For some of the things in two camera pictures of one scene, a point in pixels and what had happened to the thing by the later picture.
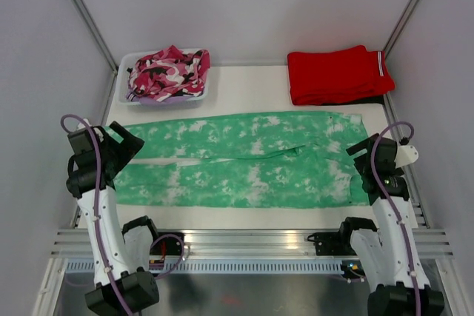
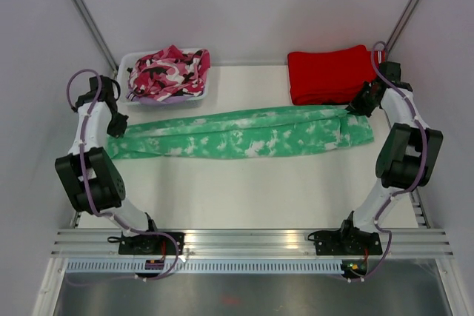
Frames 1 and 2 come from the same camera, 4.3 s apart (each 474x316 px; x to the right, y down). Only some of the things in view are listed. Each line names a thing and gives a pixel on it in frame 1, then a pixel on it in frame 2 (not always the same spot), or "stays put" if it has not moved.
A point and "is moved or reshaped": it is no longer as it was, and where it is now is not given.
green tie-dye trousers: x=269 y=159 is moved or reshaped
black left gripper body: x=118 y=154 -> x=115 y=115
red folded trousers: x=339 y=75 stays put
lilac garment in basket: x=154 y=101 stays put
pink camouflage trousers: x=169 y=72 stays put
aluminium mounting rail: x=75 y=243 stays put
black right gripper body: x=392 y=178 -> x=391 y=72
